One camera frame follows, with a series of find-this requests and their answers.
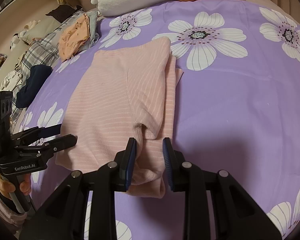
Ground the purple floral bedsheet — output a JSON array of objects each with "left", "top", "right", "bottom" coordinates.
[{"left": 10, "top": 0, "right": 300, "bottom": 240}]

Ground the orange printed cloth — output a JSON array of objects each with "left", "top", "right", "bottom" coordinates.
[{"left": 58, "top": 14, "right": 92, "bottom": 61}]

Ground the navy cloth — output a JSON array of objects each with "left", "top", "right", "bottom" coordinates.
[{"left": 16, "top": 64, "right": 53, "bottom": 108}]

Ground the cream pillow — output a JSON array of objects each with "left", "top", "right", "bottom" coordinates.
[{"left": 22, "top": 17, "right": 62, "bottom": 44}]

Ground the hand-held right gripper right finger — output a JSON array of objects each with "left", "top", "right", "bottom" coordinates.
[{"left": 162, "top": 137, "right": 283, "bottom": 240}]

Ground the person's left hand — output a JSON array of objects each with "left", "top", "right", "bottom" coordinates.
[{"left": 0, "top": 174, "right": 32, "bottom": 200}]

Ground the person's left forearm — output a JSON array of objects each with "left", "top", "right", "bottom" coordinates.
[{"left": 0, "top": 180, "right": 28, "bottom": 233}]

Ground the grey plaid cloth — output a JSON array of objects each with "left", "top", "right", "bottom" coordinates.
[{"left": 11, "top": 9, "right": 85, "bottom": 110}]

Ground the pink striped sweater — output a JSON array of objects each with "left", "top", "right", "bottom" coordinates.
[{"left": 55, "top": 37, "right": 184, "bottom": 198}]

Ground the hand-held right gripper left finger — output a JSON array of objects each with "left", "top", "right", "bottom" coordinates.
[{"left": 19, "top": 137, "right": 137, "bottom": 240}]

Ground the light blue cloth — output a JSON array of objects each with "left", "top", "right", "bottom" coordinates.
[{"left": 75, "top": 11, "right": 100, "bottom": 53}]

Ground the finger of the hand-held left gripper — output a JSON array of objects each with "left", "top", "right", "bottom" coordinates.
[
  {"left": 15, "top": 134, "right": 77, "bottom": 155},
  {"left": 11, "top": 124, "right": 62, "bottom": 142}
]

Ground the small white plush toy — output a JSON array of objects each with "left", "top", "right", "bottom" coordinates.
[{"left": 10, "top": 20, "right": 40, "bottom": 50}]

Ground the dark brown cloth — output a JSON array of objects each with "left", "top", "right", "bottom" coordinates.
[{"left": 45, "top": 5, "right": 77, "bottom": 23}]

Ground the white floral cloth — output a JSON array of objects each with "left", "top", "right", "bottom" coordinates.
[{"left": 0, "top": 52, "right": 35, "bottom": 95}]

